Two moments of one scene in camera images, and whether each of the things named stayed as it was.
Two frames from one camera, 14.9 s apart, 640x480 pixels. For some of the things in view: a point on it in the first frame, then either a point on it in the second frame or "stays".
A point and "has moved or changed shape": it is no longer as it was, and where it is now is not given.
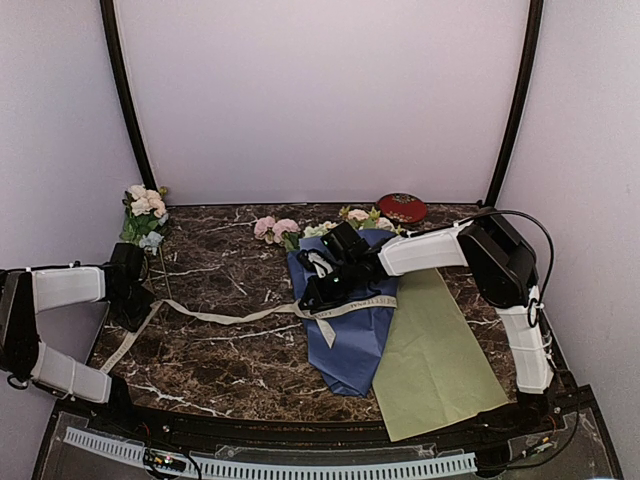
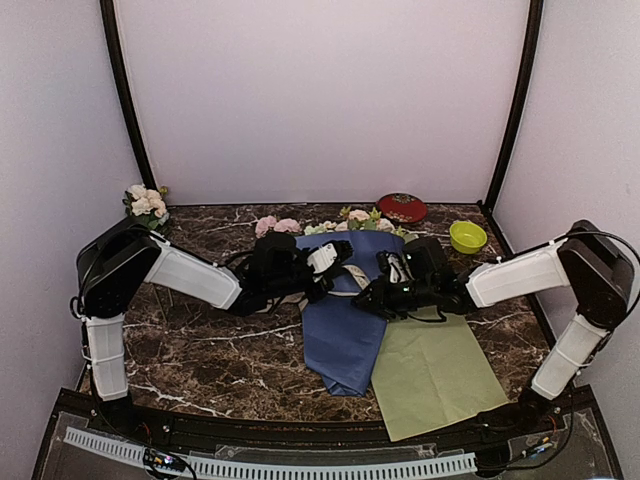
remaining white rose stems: (145, 215) stays
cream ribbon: (317, 313) has moved or changed shape
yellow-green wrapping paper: (433, 369) stays
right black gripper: (321, 297) → (379, 300)
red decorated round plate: (401, 208) stays
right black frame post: (523, 104) stays
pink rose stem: (283, 231) stays
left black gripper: (147, 297) → (326, 285)
